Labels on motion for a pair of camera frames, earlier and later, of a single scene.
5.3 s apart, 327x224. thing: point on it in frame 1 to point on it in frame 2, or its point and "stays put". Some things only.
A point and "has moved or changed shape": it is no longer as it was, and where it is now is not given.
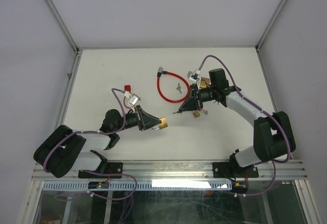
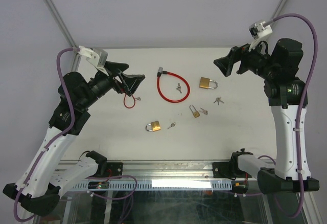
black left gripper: x=146 y=120 to x=132 y=81
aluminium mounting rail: x=186 y=171 stays put
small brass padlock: x=196 y=114 stays put
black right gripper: x=190 y=103 to x=236 y=53
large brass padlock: x=205 y=82 stays put
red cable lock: x=160 y=72 stays put
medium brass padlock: x=164 y=124 has moved or changed shape
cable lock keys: x=179 y=88 stays put
